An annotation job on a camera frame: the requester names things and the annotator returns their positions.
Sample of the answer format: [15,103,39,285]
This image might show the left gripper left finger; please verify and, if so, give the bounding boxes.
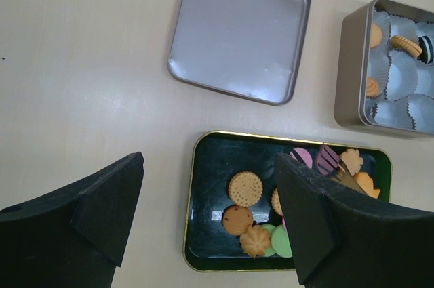
[1,152,144,287]

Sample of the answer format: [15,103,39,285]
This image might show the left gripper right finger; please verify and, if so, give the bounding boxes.
[275,154,433,287]

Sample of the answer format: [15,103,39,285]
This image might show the metal tongs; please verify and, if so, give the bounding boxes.
[315,144,367,195]

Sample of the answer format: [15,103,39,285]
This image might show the swirl butter cookie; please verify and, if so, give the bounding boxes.
[366,77,380,98]

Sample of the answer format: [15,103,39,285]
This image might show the black sandwich cookie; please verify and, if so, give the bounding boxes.
[418,35,434,64]

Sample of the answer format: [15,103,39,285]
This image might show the tan sandwich cookie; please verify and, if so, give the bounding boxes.
[390,35,422,58]

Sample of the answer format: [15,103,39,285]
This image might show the green sandwich cookie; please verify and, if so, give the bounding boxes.
[262,224,293,258]

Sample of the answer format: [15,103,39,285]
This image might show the fish shaped cookie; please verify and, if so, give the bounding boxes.
[353,171,380,199]

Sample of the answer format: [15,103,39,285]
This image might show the flower shaped cookie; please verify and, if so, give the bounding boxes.
[340,148,363,176]

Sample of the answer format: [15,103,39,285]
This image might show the lower swirl cookie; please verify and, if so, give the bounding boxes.
[239,225,271,258]

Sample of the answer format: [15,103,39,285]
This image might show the pink sandwich cookie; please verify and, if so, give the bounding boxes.
[289,147,313,169]

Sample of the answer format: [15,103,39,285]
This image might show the black serving tray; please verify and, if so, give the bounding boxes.
[182,130,393,272]

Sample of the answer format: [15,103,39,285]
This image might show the dotted round biscuit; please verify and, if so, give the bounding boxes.
[228,171,263,207]

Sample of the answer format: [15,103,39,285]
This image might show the gold cookie tin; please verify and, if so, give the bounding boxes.
[334,0,433,136]

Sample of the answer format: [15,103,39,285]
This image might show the grey tin lid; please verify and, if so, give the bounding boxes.
[167,0,311,106]

